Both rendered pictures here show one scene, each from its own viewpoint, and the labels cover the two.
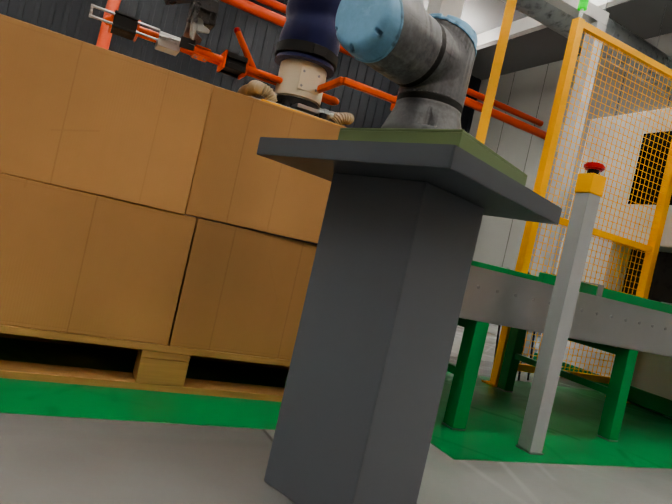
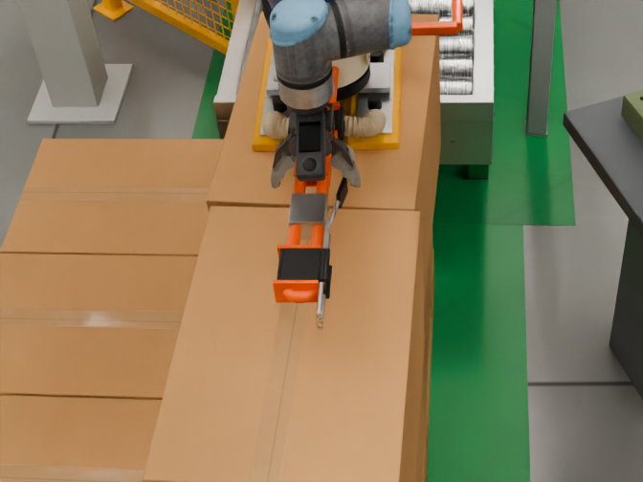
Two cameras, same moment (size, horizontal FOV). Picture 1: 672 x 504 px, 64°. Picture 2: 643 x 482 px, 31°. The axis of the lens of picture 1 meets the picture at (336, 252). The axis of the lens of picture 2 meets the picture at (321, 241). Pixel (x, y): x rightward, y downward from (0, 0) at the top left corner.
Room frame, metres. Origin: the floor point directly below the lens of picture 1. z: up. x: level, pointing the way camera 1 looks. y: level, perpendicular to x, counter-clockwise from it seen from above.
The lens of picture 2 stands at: (0.89, 1.81, 2.50)
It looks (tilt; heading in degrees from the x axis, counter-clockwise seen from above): 47 degrees down; 306
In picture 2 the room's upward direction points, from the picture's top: 7 degrees counter-clockwise
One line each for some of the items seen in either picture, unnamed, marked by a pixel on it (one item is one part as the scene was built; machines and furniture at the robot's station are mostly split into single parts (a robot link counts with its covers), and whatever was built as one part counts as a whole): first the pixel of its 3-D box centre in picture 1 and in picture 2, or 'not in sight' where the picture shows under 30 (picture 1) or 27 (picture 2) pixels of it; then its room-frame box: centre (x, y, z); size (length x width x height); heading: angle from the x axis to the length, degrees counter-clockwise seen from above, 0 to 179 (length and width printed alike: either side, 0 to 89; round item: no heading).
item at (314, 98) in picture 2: not in sight; (303, 83); (1.76, 0.60, 1.30); 0.10 x 0.09 x 0.05; 27
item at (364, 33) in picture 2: not in sight; (369, 19); (1.68, 0.51, 1.39); 0.12 x 0.12 x 0.09; 44
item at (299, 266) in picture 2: (124, 26); (299, 273); (1.68, 0.79, 1.07); 0.08 x 0.07 x 0.05; 117
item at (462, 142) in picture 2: not in sight; (354, 139); (2.12, -0.09, 0.47); 0.70 x 0.03 x 0.15; 25
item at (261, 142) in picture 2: not in sight; (283, 86); (2.03, 0.30, 0.97); 0.34 x 0.10 x 0.05; 117
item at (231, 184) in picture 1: (274, 177); (337, 170); (1.93, 0.27, 0.75); 0.60 x 0.40 x 0.40; 113
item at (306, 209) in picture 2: (168, 43); (308, 216); (1.73, 0.67, 1.07); 0.07 x 0.07 x 0.04; 27
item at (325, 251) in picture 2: (144, 28); (333, 249); (1.65, 0.72, 1.07); 0.31 x 0.03 x 0.05; 117
